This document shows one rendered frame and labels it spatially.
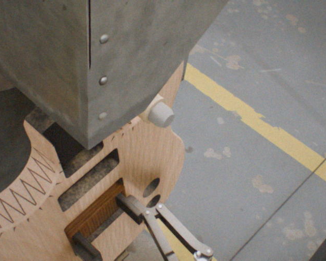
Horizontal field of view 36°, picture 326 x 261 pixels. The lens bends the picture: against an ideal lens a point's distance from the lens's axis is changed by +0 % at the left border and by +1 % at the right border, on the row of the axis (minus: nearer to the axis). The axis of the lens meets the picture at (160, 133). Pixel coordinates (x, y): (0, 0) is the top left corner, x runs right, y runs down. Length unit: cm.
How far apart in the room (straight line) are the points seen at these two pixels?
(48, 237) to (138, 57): 36
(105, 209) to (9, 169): 46
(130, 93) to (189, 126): 188
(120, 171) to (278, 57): 207
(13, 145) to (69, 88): 77
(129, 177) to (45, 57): 39
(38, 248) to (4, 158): 48
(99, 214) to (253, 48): 207
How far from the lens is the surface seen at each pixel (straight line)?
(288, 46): 273
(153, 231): 65
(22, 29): 30
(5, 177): 111
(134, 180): 68
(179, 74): 59
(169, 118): 51
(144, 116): 51
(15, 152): 107
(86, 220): 65
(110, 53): 27
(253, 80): 247
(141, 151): 64
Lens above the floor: 164
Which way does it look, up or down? 50 degrees down
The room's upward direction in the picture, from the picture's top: 10 degrees clockwise
